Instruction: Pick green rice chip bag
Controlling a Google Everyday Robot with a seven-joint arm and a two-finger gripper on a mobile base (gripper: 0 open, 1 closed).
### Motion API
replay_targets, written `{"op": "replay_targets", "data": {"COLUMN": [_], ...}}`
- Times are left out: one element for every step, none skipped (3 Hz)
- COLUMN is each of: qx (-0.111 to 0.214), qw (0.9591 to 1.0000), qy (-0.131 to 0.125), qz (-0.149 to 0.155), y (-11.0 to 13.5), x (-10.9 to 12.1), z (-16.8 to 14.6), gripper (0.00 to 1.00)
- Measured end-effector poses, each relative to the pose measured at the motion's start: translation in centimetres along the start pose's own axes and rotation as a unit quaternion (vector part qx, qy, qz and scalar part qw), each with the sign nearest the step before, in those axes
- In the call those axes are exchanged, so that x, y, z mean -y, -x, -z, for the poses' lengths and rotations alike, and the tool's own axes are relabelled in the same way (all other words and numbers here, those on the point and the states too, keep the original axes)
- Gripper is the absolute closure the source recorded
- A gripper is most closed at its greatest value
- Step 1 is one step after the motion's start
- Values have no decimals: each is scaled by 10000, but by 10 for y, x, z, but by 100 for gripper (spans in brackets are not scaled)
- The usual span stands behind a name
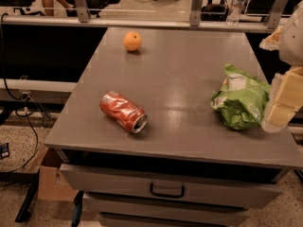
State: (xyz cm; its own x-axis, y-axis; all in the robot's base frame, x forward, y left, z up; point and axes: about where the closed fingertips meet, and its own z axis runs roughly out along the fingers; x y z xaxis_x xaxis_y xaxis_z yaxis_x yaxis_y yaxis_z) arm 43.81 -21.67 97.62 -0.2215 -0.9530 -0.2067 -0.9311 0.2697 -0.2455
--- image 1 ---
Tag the grey drawer cabinet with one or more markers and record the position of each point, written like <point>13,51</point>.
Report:
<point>139,138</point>

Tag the green rice chip bag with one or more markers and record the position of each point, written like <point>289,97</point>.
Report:
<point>241,100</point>

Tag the brown cardboard box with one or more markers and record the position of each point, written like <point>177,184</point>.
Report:
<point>52,186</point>

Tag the black drawer handle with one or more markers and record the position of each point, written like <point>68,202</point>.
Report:
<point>165,192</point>

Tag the orange fruit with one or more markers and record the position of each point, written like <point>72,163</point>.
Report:
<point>132,41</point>

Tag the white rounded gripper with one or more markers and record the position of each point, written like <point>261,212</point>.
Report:
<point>293,43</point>

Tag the metal railing frame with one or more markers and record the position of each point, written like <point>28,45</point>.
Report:
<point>134,13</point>

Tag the crushed red soda can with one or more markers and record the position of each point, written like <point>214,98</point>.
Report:
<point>127,114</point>

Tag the black bag on floor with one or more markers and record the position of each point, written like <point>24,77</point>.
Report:
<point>215,12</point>

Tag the clear plastic water bottle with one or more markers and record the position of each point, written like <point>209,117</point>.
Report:
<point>235,10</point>

